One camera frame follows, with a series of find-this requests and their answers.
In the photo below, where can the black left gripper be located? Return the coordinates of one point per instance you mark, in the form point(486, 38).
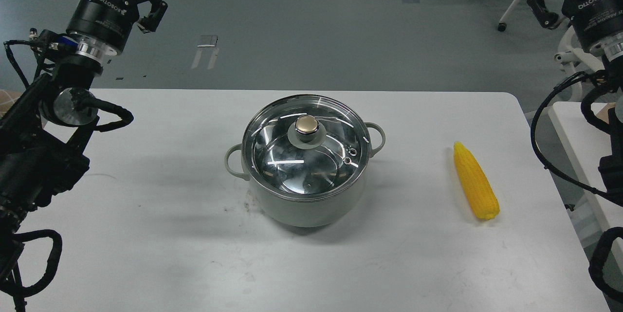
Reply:
point(111, 21)

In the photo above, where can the glass pot lid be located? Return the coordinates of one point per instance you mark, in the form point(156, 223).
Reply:
point(307, 147)

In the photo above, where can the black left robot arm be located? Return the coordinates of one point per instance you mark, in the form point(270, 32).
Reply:
point(45, 132)

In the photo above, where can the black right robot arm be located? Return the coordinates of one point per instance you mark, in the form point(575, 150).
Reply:
point(607, 80)

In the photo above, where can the yellow corn cob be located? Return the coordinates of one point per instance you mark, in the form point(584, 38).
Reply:
point(474, 183)

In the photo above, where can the grey steel cooking pot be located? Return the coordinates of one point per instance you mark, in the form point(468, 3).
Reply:
point(300, 214)

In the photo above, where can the beige checkered cushion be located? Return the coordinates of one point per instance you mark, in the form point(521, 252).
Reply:
point(7, 99)

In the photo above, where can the white side table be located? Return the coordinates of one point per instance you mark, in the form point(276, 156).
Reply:
point(585, 145)

